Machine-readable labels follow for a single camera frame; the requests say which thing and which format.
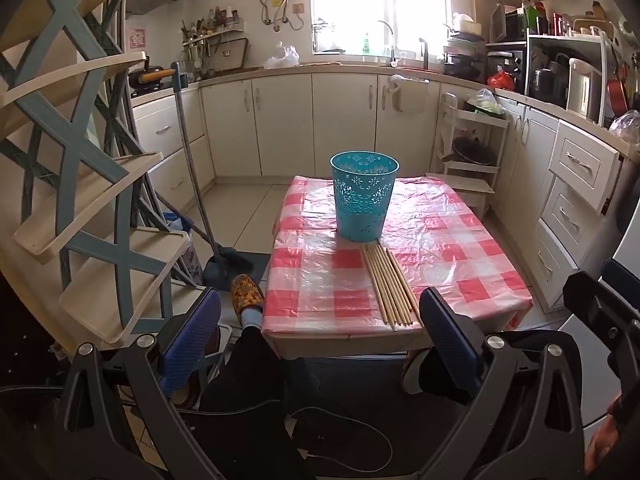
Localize chrome faucet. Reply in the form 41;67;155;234
377;20;399;67

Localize black wok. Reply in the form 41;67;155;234
452;137;499;167

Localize white electric kettle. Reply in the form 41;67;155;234
567;57;604;121

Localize white appliance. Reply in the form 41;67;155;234
555;232;640;428

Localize cream and blue shelf rack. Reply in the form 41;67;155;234
0;0;194;347

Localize clear plastic bag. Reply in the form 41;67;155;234
607;110;640;145

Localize bundle of wooden chopsticks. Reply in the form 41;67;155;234
361;244;420;332

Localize wall utensil rack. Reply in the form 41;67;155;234
181;7;247;68

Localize blue plastic bag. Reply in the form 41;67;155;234
160;212;193;236

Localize white cable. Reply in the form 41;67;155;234
285;405;394;461

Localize broom with metal handle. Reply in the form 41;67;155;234
170;61;257;271

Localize clear bag of greens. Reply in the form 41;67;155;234
462;89;507;116

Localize black microwave oven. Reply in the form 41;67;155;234
487;45;528;93

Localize floral patterned box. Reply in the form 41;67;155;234
175;234;205;287

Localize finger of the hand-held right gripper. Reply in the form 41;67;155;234
602;259;640;302
563;271;640;362

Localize person's left leg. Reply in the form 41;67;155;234
197;307;321;480

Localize black dish rack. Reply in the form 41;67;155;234
442;12;488;81

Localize blue dustpan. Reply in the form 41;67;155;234
201;255;233;287

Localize teal perforated plastic basket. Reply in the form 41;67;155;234
330;151;400;242

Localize kitchen window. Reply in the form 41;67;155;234
310;0;451;56

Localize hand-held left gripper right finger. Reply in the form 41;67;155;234
419;287;586;480

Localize small white shelf rack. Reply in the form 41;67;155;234
431;92;510;218

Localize cream kitchen base cabinets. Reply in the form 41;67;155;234
127;67;640;313

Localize pink checked plastic tablecloth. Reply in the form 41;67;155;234
262;175;533;337

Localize white plastic bag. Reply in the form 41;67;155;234
263;45;301;70

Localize person's right hand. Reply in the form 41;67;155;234
585;411;635;480

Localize floral slipper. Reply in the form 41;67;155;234
230;274;266;318

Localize red pan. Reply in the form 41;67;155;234
607;77;629;116

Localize pan with wooden handle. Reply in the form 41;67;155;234
127;67;179;97

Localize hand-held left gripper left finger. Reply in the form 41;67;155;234
57;287;226;480

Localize white table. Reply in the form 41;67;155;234
264;317;522;361

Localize metal countertop shelf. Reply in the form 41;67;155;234
525;35;617;127

